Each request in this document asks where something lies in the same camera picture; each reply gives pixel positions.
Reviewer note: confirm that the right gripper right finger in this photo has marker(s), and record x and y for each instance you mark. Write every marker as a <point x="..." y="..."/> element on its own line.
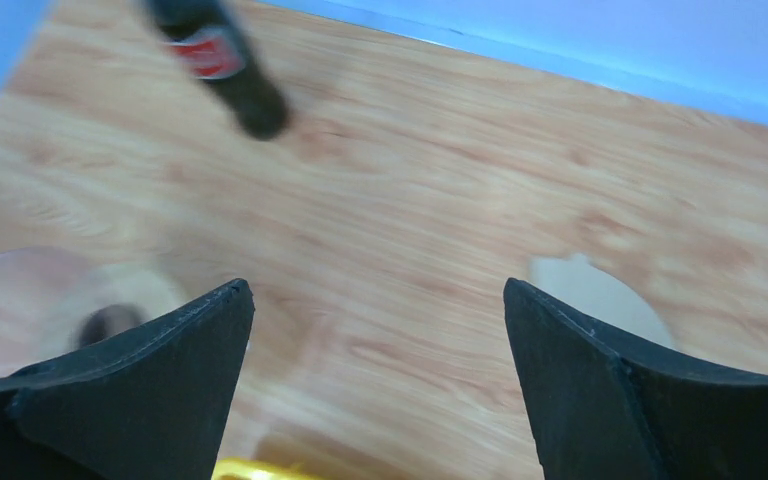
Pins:
<point x="604" y="403"/>

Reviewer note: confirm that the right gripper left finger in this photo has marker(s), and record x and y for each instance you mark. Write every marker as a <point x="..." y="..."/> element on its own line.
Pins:
<point x="149" y="403"/>

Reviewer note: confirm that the clear glass dripper cone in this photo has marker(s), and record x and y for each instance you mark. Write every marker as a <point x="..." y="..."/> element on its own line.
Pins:
<point x="46" y="294"/>

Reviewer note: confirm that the brown paper coffee filter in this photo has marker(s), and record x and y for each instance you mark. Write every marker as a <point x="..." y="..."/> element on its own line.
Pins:
<point x="583" y="286"/>

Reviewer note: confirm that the yellow plastic tray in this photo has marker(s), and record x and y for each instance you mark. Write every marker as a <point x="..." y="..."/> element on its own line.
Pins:
<point x="245" y="469"/>

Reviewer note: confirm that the cola glass bottle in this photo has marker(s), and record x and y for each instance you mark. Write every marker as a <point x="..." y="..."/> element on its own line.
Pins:
<point x="214" y="49"/>

